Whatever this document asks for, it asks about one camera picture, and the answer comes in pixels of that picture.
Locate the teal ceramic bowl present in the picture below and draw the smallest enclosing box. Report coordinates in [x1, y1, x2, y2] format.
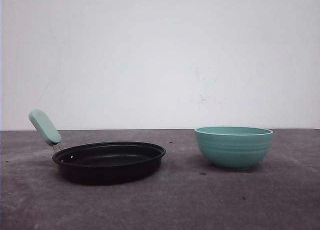
[194, 126, 274, 169]

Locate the black frying pan green handle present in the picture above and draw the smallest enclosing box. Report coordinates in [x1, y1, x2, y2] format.
[28, 109, 166, 185]

